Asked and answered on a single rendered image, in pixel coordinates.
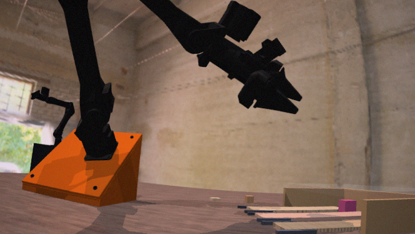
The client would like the magenta cube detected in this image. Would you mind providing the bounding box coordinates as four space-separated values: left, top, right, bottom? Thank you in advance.
338 200 356 212

